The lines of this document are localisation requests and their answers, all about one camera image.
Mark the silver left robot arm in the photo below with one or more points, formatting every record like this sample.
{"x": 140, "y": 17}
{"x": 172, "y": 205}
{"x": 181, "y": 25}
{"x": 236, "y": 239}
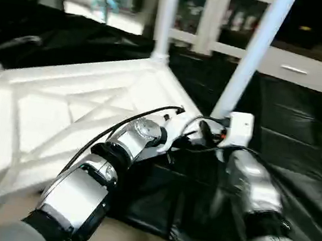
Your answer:
{"x": 120, "y": 151}

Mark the white glass-door cabinet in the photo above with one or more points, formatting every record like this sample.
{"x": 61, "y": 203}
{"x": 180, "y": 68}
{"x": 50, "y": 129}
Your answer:
{"x": 218, "y": 14}

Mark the white plastic table top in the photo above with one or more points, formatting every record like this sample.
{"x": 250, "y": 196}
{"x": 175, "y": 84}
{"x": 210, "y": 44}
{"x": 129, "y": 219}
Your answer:
{"x": 42, "y": 110}

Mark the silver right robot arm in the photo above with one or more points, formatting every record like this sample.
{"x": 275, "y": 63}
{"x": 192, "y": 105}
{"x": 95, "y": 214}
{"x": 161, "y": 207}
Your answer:
{"x": 253, "y": 187}

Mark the white drawer unit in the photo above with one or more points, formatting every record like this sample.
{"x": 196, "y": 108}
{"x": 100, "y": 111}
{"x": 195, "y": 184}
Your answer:
{"x": 294, "y": 66}

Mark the black work mat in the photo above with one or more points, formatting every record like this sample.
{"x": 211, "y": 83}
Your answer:
{"x": 289, "y": 144}

